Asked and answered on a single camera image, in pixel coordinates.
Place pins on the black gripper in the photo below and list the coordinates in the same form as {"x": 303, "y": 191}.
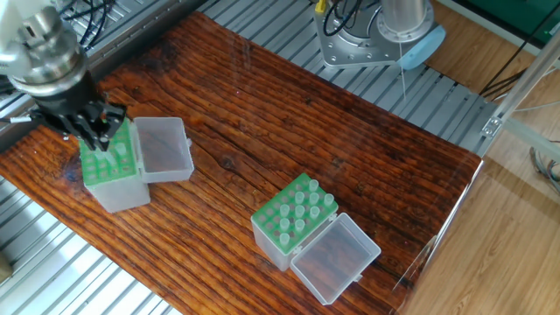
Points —
{"x": 66, "y": 103}

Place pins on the clear tip box with tips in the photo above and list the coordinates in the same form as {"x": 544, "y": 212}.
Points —
{"x": 118, "y": 188}

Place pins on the clear tip box green rack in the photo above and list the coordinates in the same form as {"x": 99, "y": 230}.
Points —
{"x": 271, "y": 236}

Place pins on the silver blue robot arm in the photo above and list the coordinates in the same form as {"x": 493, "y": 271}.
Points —
{"x": 39, "y": 44}

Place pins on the silver robot mounting plate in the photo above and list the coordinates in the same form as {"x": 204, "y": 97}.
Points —
{"x": 337, "y": 44}

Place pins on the glossy brown wooden board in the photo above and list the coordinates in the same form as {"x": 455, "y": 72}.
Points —
{"x": 350, "y": 157}

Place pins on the aluminium frame post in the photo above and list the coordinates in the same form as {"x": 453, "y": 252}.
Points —
{"x": 516, "y": 96}

